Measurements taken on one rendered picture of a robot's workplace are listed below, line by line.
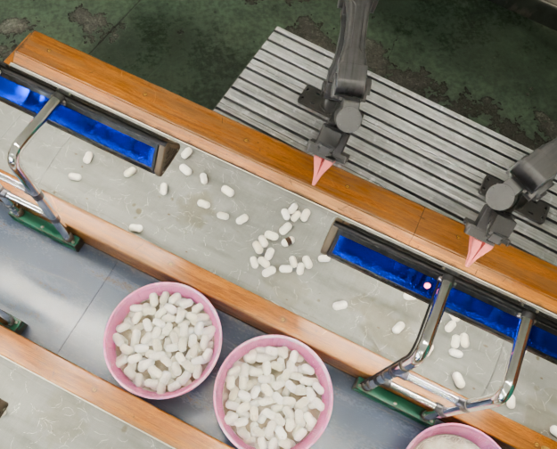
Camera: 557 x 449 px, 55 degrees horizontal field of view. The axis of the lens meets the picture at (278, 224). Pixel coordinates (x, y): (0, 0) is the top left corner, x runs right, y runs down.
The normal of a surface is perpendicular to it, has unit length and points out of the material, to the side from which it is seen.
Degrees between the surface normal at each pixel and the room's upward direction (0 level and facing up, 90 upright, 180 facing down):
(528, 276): 0
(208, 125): 0
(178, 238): 0
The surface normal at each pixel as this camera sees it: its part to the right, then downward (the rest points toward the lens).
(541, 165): -0.17, -0.22
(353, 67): 0.04, -0.11
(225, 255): 0.07, -0.40
